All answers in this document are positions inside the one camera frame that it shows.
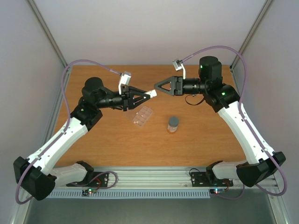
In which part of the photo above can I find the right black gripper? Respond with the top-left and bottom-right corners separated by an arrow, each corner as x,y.
154,75 -> 209,96

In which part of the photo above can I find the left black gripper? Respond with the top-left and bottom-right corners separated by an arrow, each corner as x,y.
97,85 -> 150,112

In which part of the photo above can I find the clear plastic pill organizer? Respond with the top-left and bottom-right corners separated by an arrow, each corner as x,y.
123,105 -> 153,127

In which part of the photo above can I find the orange pill bottle grey cap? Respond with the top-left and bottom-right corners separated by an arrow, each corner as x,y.
167,116 -> 179,133

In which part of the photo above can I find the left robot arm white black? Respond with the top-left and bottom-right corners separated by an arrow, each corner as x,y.
13,74 -> 157,201

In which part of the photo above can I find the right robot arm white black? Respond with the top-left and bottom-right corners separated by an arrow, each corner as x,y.
154,56 -> 286,187

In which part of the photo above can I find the left small circuit board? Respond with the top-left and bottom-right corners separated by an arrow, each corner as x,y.
82,188 -> 97,196

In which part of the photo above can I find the small circuit board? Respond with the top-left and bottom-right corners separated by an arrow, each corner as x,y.
82,188 -> 97,196
210,188 -> 228,195

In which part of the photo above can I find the right small circuit board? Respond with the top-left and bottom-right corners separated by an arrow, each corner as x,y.
210,188 -> 228,195

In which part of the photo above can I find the aluminium front frame rail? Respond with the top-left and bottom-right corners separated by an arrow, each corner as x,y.
21,166 -> 278,189

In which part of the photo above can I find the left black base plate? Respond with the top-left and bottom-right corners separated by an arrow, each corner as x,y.
66,171 -> 109,187

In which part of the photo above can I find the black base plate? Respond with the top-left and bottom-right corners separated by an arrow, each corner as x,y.
66,171 -> 109,187
189,171 -> 234,188

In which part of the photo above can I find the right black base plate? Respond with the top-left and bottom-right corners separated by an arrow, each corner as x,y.
189,171 -> 234,188

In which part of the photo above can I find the grey slotted cable duct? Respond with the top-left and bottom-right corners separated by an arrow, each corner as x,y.
48,189 -> 210,199

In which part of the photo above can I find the left aluminium corner post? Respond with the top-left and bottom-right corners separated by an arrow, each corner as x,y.
26,0 -> 68,68

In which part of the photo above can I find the aluminium corner post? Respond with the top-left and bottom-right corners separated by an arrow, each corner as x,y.
26,0 -> 68,68
230,0 -> 274,70

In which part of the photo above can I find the right aluminium corner post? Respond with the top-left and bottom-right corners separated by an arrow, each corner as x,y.
230,0 -> 274,70

